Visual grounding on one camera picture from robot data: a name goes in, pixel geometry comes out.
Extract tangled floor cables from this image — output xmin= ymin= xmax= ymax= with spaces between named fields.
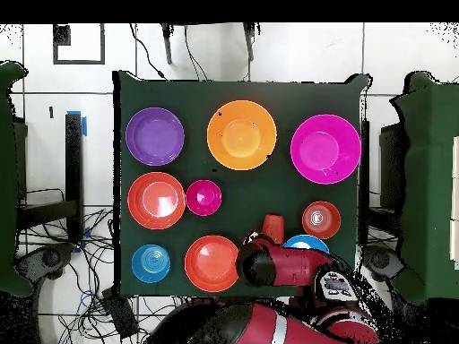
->
xmin=21 ymin=207 xmax=119 ymax=344

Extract large yellow-orange bowl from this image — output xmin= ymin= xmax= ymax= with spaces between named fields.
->
xmin=206 ymin=99 xmax=278 ymax=172

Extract orange cup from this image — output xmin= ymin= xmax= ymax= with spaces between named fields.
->
xmin=260 ymin=213 xmax=286 ymax=245

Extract black square floor frame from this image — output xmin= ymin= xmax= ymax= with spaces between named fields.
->
xmin=52 ymin=23 xmax=106 ymax=66

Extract small light blue bowl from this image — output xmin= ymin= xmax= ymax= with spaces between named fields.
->
xmin=130 ymin=244 xmax=172 ymax=285

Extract blue tape strip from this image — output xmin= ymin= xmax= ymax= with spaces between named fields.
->
xmin=65 ymin=110 xmax=88 ymax=137

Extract grey stand leg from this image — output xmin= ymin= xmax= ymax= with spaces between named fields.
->
xmin=160 ymin=23 xmax=174 ymax=65
xmin=242 ymin=22 xmax=256 ymax=62

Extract black cable with plug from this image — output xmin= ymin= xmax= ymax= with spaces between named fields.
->
xmin=128 ymin=23 xmax=169 ymax=81

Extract large pink bowl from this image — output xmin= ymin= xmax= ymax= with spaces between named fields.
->
xmin=290 ymin=113 xmax=362 ymax=185

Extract black metal stand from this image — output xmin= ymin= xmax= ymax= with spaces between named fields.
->
xmin=17 ymin=112 xmax=85 ymax=243
xmin=358 ymin=119 xmax=401 ymax=248

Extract black floor power box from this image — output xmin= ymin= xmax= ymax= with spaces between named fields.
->
xmin=100 ymin=286 xmax=140 ymax=340

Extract wide red-orange bowl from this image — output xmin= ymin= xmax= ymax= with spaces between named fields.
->
xmin=184 ymin=235 xmax=242 ymax=294
xmin=127 ymin=171 xmax=186 ymax=231

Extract dark green tablecloth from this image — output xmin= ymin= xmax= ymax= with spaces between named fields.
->
xmin=111 ymin=70 xmax=370 ymax=301

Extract green cloth covered table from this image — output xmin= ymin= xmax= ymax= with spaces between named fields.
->
xmin=0 ymin=59 xmax=35 ymax=298
xmin=389 ymin=70 xmax=459 ymax=304

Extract wide purple bowl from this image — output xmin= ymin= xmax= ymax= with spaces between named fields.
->
xmin=125 ymin=107 xmax=186 ymax=167

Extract small magenta bowl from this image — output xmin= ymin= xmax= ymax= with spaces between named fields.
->
xmin=185 ymin=179 xmax=223 ymax=218

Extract small orange bowl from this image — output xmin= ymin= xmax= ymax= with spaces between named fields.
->
xmin=301 ymin=201 xmax=342 ymax=240

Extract large blue bowl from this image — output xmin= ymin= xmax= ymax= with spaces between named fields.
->
xmin=281 ymin=234 xmax=331 ymax=254

